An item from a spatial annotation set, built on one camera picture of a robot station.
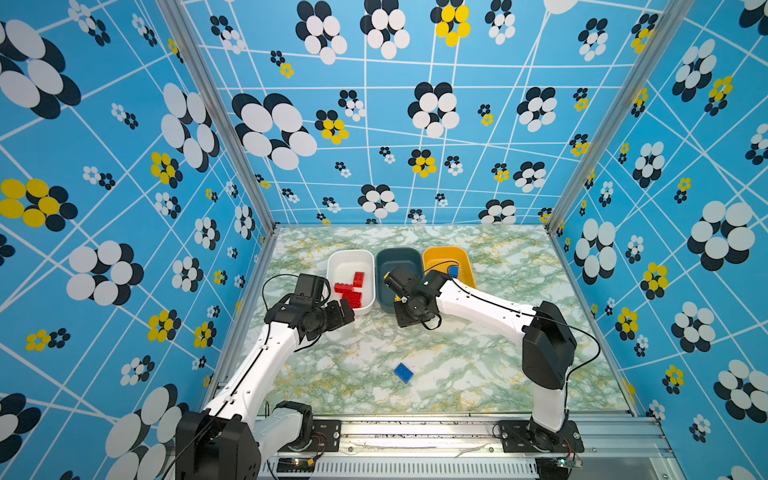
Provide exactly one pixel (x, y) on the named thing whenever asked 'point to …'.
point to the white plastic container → (340, 268)
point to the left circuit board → (295, 465)
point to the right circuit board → (552, 468)
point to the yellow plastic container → (443, 258)
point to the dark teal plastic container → (390, 259)
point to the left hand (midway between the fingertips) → (343, 316)
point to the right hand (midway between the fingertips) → (405, 318)
